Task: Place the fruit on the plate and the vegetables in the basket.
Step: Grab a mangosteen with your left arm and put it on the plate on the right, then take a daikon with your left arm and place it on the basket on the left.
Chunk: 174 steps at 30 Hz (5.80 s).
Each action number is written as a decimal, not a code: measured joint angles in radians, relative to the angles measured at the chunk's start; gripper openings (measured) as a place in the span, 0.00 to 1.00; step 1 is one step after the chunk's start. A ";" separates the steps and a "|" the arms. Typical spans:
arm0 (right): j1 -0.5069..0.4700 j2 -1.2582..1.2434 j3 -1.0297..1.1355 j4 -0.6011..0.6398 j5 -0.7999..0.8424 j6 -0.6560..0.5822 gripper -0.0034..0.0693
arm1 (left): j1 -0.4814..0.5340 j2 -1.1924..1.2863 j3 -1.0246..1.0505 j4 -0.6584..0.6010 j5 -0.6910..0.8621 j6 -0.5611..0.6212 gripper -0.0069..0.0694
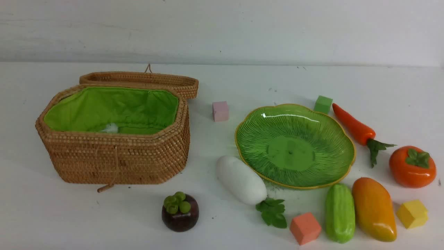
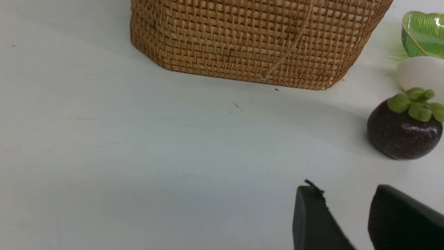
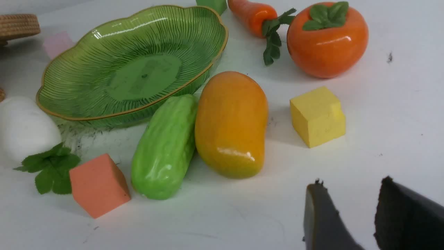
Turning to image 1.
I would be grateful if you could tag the white radish with leaves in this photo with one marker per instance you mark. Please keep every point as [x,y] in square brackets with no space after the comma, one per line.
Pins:
[248,187]

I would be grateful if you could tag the dark purple mangosteen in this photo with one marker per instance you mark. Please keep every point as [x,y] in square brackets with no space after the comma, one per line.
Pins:
[180,212]

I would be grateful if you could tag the orange carrot green top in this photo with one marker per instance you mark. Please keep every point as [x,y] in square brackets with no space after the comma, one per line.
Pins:
[363,134]

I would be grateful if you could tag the light green cucumber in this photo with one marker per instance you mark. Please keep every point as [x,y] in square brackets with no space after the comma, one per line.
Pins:
[340,220]

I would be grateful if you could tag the orange yellow mango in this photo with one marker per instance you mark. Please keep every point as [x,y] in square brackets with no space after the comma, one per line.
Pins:
[374,209]

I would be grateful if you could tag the orange persimmon green calyx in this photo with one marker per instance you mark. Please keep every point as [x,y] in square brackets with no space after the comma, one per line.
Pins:
[412,167]

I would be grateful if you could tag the pink foam cube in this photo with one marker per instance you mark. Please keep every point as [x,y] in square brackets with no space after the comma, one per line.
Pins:
[220,111]

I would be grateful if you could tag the woven wicker basket lid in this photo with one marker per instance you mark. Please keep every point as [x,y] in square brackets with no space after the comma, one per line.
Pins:
[185,86]

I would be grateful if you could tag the green leaf-shaped glass plate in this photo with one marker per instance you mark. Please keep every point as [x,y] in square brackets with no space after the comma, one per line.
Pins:
[295,147]

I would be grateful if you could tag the woven wicker basket green lining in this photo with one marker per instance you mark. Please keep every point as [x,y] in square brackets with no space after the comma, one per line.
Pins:
[116,133]

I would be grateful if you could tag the green foam cube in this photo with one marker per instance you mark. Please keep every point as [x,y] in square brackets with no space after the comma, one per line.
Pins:
[323,104]

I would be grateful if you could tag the orange foam cube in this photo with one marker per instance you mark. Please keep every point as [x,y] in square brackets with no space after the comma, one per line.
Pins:
[305,228]

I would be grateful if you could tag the yellow foam cube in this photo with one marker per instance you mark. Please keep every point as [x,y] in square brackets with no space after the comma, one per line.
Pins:
[412,214]

